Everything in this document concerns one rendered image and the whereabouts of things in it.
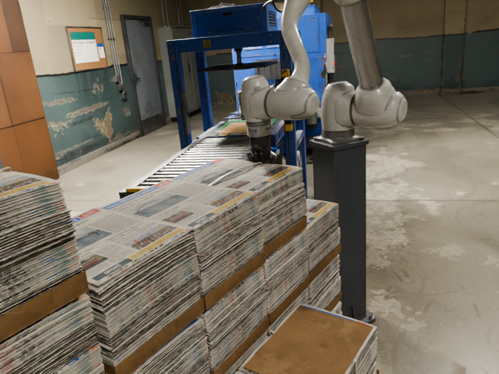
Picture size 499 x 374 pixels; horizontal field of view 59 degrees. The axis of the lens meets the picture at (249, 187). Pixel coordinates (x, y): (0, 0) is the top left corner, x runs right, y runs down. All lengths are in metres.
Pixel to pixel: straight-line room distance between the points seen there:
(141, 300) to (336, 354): 0.64
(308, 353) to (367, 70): 1.12
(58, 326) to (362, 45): 1.45
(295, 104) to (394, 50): 9.41
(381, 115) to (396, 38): 8.85
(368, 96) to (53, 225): 1.44
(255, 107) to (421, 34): 9.44
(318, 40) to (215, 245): 4.65
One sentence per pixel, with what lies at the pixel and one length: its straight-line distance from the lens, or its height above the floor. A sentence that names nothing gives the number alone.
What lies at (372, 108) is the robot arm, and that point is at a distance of 1.95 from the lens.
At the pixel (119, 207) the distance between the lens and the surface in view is 1.31.
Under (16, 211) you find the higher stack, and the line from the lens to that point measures 0.78.
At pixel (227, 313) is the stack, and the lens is 1.26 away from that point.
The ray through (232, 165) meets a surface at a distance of 1.60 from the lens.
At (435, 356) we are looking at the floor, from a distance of 2.39.
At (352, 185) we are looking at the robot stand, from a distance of 2.16.
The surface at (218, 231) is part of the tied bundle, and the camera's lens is 1.14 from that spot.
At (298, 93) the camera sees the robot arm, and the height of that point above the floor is 1.32.
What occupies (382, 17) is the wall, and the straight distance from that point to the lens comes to 10.76.
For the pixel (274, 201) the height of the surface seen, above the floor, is 1.00.
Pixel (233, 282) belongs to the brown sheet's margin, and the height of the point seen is 0.86.
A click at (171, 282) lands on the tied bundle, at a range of 1.04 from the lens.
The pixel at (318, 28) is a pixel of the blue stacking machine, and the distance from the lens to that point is 5.62.
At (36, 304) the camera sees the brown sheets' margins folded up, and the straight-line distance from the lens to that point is 0.84.
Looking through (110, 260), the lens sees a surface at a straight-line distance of 0.99.
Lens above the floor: 1.48
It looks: 18 degrees down
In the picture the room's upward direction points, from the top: 5 degrees counter-clockwise
